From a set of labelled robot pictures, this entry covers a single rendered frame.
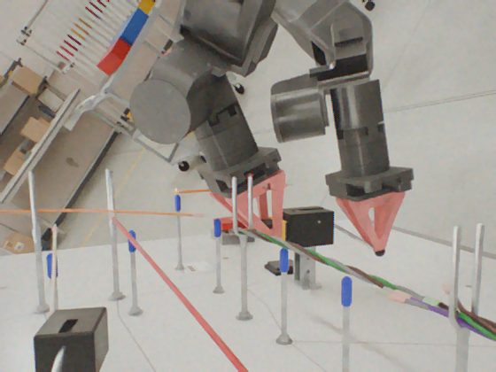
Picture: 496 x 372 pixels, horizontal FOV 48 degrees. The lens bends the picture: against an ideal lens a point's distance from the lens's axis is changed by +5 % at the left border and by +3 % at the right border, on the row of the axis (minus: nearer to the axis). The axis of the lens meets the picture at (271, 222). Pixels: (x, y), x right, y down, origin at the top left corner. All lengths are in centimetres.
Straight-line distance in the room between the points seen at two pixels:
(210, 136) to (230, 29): 10
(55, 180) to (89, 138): 80
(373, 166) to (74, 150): 826
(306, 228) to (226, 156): 13
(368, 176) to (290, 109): 12
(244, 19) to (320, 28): 18
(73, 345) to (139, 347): 15
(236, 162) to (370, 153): 16
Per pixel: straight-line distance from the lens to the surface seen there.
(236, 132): 56
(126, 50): 467
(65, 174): 877
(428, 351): 50
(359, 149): 63
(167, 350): 49
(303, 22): 69
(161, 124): 49
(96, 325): 36
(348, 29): 65
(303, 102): 63
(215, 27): 53
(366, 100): 63
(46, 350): 36
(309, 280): 64
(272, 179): 56
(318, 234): 62
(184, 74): 48
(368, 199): 64
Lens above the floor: 146
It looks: 27 degrees down
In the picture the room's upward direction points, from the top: 55 degrees counter-clockwise
